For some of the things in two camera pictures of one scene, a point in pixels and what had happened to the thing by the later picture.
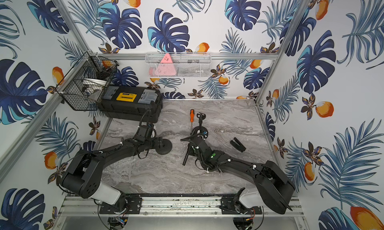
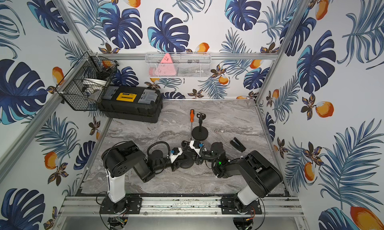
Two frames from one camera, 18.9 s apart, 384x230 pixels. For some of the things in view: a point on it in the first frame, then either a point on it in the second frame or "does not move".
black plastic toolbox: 139,103 does not move
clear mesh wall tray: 185,65 does not move
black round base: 165,148 → 186,161
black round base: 200,130 does not move
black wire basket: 85,86 does not move
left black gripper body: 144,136 → 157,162
